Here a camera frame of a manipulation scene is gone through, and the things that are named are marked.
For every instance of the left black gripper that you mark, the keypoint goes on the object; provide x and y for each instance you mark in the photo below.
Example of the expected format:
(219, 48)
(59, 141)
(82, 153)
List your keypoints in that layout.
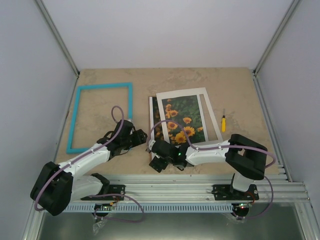
(139, 138)

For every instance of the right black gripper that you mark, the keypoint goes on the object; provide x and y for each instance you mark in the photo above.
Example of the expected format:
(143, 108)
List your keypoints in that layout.
(155, 163)

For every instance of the sunflower photo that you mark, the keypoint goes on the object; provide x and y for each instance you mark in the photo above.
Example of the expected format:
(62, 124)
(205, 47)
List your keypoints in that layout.
(186, 114)

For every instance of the teal wooden photo frame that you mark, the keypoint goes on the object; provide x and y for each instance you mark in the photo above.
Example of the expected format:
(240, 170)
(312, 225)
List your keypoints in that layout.
(128, 85)

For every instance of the white passe-partout mat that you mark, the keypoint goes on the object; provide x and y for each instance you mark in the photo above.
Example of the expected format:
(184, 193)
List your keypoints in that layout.
(211, 124)

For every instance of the yellow handled screwdriver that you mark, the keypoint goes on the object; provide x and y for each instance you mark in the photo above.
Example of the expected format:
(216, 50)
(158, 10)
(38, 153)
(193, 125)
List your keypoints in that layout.
(223, 122)

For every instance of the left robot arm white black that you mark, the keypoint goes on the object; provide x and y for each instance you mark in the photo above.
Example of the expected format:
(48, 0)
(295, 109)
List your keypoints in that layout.
(60, 184)

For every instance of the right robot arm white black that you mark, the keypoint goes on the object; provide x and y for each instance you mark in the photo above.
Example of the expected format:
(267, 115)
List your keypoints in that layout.
(247, 157)

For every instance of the clear plastic bag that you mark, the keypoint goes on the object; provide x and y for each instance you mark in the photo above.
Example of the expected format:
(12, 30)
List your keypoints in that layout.
(99, 223)

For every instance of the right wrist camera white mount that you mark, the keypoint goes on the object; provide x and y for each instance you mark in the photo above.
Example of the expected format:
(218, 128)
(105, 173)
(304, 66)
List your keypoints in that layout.
(150, 144)

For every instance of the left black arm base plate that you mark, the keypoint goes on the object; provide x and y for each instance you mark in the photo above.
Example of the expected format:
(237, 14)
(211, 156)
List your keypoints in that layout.
(116, 190)

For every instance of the grey slotted cable duct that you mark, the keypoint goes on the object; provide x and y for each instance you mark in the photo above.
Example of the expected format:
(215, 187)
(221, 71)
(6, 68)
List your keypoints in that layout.
(130, 207)

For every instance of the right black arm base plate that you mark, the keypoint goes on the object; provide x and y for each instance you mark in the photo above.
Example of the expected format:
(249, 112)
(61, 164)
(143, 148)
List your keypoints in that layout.
(223, 192)

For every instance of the aluminium rail base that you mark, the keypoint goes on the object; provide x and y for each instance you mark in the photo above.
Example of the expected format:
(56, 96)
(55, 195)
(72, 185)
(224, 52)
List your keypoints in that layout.
(196, 188)

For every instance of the left aluminium corner post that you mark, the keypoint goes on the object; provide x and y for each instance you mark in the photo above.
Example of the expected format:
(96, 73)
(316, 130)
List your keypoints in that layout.
(56, 34)

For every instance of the aluminium corner post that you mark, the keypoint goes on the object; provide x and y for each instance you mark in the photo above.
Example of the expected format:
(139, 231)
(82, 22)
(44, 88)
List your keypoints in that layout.
(56, 34)
(277, 34)

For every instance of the right aluminium corner post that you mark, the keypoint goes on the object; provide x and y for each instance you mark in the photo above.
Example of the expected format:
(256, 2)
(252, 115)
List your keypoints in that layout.
(277, 34)

